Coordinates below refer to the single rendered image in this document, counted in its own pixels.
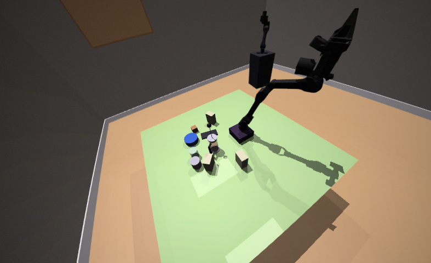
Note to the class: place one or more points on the blue cylinder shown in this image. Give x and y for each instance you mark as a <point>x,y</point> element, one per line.
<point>191,139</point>

